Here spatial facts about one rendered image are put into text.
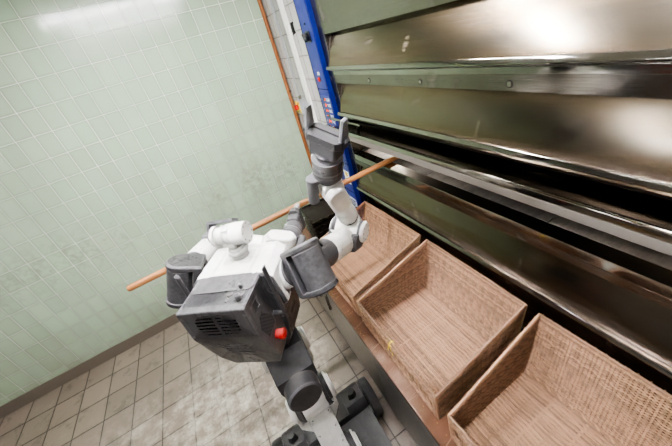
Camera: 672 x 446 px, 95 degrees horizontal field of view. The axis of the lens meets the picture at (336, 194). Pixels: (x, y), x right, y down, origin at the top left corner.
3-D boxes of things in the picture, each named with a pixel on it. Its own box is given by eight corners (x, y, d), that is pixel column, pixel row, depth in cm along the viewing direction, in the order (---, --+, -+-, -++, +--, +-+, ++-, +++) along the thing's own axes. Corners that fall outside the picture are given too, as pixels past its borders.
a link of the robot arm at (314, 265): (347, 268, 94) (326, 286, 82) (324, 277, 98) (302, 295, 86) (330, 234, 95) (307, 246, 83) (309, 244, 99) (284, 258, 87)
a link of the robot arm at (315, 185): (349, 170, 86) (348, 197, 95) (329, 149, 92) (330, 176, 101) (313, 186, 82) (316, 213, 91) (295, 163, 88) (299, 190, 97)
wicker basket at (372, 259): (373, 231, 224) (365, 199, 211) (428, 271, 177) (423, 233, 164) (314, 264, 208) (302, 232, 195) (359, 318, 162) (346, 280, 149)
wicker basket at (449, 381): (432, 275, 174) (426, 236, 161) (528, 349, 127) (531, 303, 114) (360, 321, 160) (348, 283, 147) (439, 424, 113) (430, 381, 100)
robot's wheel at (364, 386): (388, 419, 166) (375, 390, 163) (381, 425, 165) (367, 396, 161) (371, 395, 185) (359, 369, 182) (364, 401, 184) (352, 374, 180)
